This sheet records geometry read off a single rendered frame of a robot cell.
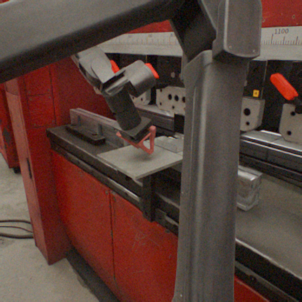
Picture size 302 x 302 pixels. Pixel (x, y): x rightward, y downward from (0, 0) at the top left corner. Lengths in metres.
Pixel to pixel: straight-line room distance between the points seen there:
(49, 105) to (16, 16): 1.25
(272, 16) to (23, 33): 0.51
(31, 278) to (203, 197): 1.69
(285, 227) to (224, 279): 0.47
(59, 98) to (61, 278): 1.05
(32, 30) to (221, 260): 0.29
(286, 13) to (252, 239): 0.48
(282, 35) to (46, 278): 1.69
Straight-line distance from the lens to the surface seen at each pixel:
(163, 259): 0.95
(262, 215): 0.79
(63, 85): 1.54
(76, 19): 0.29
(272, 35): 0.66
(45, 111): 1.52
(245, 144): 1.04
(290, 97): 0.60
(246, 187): 0.77
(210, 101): 0.30
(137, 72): 0.66
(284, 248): 0.71
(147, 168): 0.69
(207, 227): 0.30
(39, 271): 1.94
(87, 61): 0.65
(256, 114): 0.68
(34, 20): 0.29
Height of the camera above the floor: 1.30
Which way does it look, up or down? 22 degrees down
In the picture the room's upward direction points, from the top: straight up
